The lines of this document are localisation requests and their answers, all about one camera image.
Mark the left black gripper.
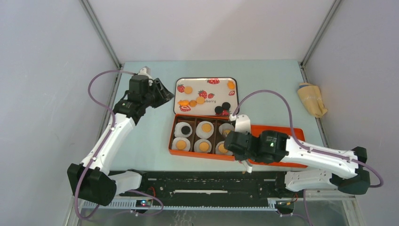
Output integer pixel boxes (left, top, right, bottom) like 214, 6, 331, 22
142, 78, 174, 109

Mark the swirl tan cookie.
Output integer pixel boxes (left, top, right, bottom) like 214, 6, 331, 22
199, 142, 210, 153

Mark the black sandwich cookie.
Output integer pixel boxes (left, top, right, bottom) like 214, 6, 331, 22
222, 102, 231, 110
215, 106, 223, 115
181, 126, 192, 136

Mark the orange cookie box with dividers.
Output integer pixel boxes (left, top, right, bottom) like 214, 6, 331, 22
168, 114, 235, 161

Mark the strawberry print serving tray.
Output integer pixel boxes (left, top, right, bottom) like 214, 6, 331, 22
173, 77, 239, 116

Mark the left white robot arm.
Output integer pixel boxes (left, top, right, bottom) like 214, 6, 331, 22
67, 74, 174, 206

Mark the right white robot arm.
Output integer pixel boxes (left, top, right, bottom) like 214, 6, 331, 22
224, 130, 371, 197

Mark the white paper cupcake liner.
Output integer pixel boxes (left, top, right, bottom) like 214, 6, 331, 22
215, 141, 233, 156
194, 139, 212, 153
171, 137, 191, 151
196, 121, 214, 139
174, 122, 192, 138
218, 123, 235, 138

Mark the orange box lid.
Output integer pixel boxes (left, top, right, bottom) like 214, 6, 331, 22
249, 124, 308, 169

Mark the beige cloth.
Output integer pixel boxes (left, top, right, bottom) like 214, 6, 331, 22
297, 82, 327, 118

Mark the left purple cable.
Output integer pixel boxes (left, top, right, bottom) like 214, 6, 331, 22
73, 70, 165, 220

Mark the purple cable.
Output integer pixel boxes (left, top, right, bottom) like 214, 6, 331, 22
73, 70, 165, 220
231, 90, 384, 226

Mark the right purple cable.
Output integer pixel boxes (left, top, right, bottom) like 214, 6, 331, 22
231, 90, 384, 226

